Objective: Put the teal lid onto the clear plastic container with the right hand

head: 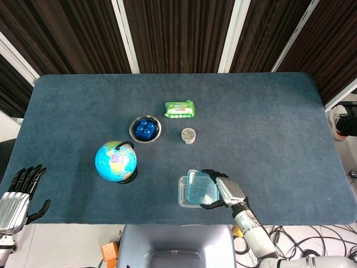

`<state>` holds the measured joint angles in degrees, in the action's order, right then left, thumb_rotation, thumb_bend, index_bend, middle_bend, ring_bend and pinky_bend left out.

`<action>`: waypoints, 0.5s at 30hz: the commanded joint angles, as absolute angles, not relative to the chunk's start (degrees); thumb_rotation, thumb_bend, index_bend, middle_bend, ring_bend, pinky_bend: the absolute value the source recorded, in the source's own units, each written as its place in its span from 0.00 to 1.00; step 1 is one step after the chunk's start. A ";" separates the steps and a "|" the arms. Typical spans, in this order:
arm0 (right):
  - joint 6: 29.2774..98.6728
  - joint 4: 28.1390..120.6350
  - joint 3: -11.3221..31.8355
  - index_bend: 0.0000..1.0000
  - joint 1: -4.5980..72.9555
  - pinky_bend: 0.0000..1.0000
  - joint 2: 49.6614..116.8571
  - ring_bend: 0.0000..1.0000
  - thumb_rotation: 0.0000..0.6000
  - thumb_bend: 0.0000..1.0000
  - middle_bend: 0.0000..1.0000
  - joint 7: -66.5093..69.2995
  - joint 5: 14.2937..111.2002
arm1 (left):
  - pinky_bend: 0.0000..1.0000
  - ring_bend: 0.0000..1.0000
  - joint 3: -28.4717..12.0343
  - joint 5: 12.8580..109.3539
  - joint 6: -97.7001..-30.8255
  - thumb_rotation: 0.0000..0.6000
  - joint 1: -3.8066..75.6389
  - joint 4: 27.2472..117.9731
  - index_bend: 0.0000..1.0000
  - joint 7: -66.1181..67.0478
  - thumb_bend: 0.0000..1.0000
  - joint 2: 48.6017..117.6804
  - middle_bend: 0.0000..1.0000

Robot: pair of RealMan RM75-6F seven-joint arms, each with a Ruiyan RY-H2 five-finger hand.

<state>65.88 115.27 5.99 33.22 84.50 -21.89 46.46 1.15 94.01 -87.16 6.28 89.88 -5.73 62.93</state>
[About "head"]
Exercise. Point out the stainless steel bowl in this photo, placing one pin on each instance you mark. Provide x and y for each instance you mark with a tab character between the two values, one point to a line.
133	135

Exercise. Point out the dark slatted partition panel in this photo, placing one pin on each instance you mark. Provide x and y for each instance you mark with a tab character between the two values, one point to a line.
64	36
332	47
12	89
181	36
267	33

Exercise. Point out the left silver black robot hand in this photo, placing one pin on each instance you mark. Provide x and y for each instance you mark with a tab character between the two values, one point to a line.
12	205

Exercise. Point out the blue table cloth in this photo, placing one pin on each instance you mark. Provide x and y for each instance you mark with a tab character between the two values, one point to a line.
237	117

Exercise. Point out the grey blue robot torso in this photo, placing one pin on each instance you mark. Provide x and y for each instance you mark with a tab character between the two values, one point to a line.
173	240

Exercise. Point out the teal translucent plastic lid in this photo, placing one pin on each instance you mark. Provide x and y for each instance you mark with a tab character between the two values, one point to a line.
200	188

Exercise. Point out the white orange sneaker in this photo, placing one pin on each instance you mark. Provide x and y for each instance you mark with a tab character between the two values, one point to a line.
336	114

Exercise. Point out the green snack packet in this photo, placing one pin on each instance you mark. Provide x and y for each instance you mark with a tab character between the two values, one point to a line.
180	109

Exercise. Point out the black trouser leg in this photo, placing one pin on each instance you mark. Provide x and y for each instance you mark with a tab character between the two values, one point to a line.
348	125

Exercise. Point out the orange wooden block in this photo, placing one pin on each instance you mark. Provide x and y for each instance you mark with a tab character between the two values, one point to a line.
109	251

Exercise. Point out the white partition post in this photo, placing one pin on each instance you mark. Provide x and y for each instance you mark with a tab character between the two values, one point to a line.
127	36
232	36
340	102
16	57
295	36

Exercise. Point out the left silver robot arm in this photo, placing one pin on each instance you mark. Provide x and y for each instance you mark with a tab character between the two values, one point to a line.
5	245

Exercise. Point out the blue globe on black stand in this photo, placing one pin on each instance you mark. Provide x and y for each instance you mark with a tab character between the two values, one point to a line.
114	162

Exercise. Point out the yellow object on floor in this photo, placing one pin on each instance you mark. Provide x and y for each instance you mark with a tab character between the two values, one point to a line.
236	231

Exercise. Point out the clear plastic food container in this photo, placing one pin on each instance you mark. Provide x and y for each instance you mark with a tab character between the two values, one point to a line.
183	192

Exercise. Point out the small clear jar of clips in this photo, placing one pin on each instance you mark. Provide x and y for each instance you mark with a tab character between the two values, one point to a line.
188	136

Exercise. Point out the blue building block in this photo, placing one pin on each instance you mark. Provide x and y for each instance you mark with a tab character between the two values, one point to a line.
145	130

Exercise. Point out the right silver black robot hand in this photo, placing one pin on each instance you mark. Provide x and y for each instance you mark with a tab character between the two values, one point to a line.
230	191

